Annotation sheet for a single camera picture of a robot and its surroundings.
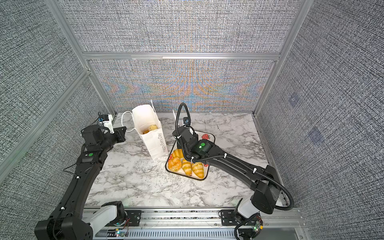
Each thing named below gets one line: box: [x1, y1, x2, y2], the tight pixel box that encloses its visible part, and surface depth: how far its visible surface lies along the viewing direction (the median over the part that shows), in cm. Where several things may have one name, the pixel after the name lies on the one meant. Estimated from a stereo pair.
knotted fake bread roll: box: [168, 157, 182, 172], surface depth 89 cm
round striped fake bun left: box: [172, 148, 184, 159], surface depth 94 cm
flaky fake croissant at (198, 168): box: [191, 161, 205, 179], surface depth 88 cm
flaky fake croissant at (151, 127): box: [142, 124, 159, 135], surface depth 102 cm
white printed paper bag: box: [132, 100, 169, 160], surface depth 90 cm
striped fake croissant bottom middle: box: [181, 159, 193, 177], surface depth 90 cm
